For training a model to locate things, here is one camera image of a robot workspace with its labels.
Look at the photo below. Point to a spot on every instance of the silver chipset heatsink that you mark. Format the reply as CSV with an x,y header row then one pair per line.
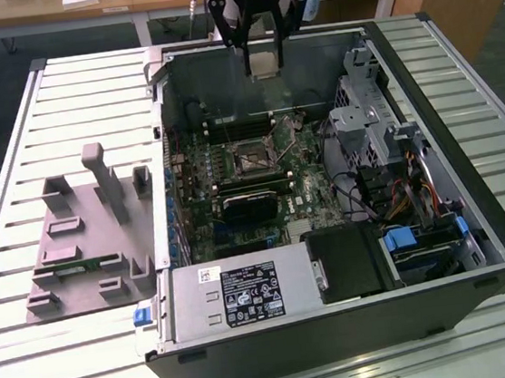
x,y
299,230

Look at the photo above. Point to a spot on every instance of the black RAM slot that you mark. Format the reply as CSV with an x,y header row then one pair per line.
x,y
255,190
239,134
238,124
251,182

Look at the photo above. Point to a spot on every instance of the grey parts rack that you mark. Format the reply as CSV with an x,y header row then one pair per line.
x,y
99,206

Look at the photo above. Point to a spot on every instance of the silver square CPU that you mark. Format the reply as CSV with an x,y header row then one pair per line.
x,y
264,65

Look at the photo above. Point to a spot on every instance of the CPU socket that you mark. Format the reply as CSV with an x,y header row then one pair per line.
x,y
251,159

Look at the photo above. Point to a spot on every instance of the hard disk in blue carrier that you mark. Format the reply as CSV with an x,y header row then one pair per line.
x,y
399,238

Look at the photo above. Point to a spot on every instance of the black white label sticker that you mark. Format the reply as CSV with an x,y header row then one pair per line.
x,y
251,294

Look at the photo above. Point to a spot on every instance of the grey metal drive cage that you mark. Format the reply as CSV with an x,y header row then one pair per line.
x,y
354,118

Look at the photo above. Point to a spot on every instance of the black graphics card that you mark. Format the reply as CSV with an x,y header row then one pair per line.
x,y
250,207

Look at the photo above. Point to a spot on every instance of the black open PC case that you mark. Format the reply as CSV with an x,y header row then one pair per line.
x,y
299,357

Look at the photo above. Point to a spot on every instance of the black plastic shroud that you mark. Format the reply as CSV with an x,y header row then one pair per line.
x,y
347,260

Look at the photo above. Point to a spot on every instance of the blue plastic latch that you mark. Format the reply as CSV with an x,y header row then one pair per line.
x,y
141,315

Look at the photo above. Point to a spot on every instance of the black round capacitor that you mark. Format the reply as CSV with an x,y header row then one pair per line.
x,y
192,113

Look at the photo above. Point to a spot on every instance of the green motherboard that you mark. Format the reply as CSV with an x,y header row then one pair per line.
x,y
311,182

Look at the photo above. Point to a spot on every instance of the grey power supply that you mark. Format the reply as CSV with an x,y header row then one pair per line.
x,y
188,306

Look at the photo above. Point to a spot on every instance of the green RAM stick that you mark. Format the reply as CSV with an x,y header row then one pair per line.
x,y
85,265

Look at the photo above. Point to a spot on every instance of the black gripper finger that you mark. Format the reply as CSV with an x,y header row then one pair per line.
x,y
291,11
222,23

